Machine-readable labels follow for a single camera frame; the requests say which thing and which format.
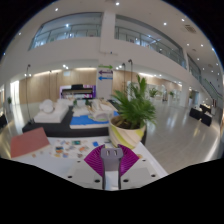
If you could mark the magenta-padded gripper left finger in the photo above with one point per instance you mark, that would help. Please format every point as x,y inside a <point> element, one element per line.
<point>95,161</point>

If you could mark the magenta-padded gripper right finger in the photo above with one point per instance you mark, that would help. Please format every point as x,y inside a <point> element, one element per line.
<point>128,160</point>

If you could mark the small grey charger block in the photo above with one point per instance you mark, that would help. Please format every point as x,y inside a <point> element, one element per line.
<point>111,166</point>

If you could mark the potted plant in striped pot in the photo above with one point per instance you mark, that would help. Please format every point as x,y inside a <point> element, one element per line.
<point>128,135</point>

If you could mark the colourful sticker set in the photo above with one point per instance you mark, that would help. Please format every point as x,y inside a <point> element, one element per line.
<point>71,147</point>

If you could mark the blue and white model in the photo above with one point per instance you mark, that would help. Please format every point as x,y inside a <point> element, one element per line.
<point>83,120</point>

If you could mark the low black display platform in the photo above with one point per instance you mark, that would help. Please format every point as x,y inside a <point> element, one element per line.
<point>56,130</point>

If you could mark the white architectural model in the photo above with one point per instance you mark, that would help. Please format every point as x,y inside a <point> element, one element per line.
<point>50,115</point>

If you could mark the red rectangular mat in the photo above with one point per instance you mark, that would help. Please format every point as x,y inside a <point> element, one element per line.
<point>28,142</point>

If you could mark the background potted palm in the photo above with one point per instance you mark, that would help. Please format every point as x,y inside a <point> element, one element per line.
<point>153,92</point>

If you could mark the black piano with purple screen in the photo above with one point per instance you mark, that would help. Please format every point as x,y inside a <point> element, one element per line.
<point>78,90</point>

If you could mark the arrow direction sign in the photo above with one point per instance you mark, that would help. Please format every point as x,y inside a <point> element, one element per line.
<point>105,78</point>

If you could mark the black chairs group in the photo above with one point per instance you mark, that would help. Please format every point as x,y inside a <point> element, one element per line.
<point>2,120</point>

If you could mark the small background potted plant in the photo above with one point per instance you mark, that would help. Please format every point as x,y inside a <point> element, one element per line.
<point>9,100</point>

